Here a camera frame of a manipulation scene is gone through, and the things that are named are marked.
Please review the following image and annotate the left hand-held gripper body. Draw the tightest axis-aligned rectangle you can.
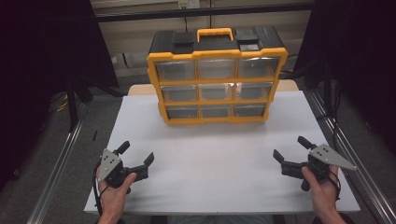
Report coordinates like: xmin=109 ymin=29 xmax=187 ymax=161
xmin=98 ymin=147 xmax=132 ymax=189

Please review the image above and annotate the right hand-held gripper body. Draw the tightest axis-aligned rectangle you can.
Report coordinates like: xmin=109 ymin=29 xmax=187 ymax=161
xmin=307 ymin=143 xmax=358 ymax=192

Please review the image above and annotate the person's left hand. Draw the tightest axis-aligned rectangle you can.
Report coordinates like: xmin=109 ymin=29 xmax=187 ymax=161
xmin=96 ymin=166 xmax=138 ymax=220

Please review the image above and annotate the person's right hand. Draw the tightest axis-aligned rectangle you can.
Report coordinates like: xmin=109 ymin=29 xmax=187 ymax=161
xmin=301 ymin=165 xmax=341 ymax=218

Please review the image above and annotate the black metal stand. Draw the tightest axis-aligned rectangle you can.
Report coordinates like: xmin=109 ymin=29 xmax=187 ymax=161
xmin=64 ymin=74 xmax=94 ymax=133

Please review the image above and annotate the black curtain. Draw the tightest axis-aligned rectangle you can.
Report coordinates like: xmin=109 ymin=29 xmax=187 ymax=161
xmin=293 ymin=0 xmax=396 ymax=155
xmin=0 ymin=0 xmax=120 ymax=191

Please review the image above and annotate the set of clear organizer drawers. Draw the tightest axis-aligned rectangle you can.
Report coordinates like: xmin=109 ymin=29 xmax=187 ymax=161
xmin=154 ymin=57 xmax=280 ymax=119

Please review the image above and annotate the yellow black drawer organizer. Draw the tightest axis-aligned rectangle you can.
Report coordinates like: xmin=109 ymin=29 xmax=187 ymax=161
xmin=146 ymin=27 xmax=290 ymax=126

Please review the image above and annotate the black horizontal bar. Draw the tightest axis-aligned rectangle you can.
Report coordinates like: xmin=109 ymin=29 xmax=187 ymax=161
xmin=94 ymin=2 xmax=315 ymax=23

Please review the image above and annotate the aluminium floor rail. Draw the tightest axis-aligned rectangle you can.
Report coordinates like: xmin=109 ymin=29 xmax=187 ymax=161
xmin=304 ymin=89 xmax=396 ymax=224
xmin=25 ymin=102 xmax=89 ymax=224

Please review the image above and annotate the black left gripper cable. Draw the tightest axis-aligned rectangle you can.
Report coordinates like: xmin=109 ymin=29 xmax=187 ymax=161
xmin=92 ymin=159 xmax=110 ymax=217

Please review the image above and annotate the yellow floor cable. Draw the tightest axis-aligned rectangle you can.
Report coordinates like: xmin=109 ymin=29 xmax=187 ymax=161
xmin=54 ymin=94 xmax=70 ymax=114

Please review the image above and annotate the black wall cable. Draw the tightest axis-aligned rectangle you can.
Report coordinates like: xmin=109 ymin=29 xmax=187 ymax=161
xmin=182 ymin=7 xmax=190 ymax=33

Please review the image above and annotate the white wall socket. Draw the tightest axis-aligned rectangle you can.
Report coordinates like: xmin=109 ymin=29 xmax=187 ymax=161
xmin=177 ymin=0 xmax=201 ymax=9

